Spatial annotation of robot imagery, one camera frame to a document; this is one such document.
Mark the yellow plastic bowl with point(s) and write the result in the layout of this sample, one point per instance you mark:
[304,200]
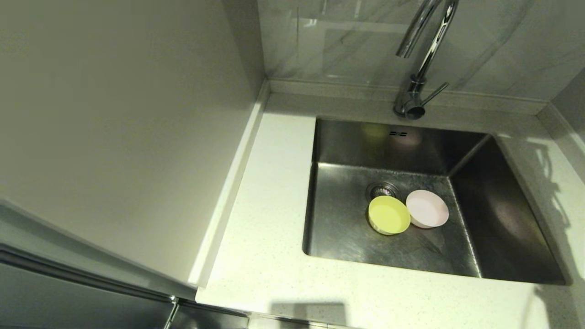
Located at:
[389,214]

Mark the pink plastic bowl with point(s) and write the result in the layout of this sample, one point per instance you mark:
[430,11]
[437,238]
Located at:
[428,209]

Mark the stainless steel sink basin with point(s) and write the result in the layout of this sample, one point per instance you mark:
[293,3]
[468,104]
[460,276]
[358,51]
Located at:
[356,246]

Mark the round metal drain strainer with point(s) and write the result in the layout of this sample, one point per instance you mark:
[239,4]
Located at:
[381,188]

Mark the chrome gooseneck faucet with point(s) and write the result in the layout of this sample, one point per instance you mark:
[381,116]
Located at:
[429,45]

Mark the beige tall cabinet panel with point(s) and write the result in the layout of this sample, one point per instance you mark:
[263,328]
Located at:
[114,114]

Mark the grey metal appliance door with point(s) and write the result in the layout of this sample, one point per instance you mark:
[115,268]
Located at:
[55,288]

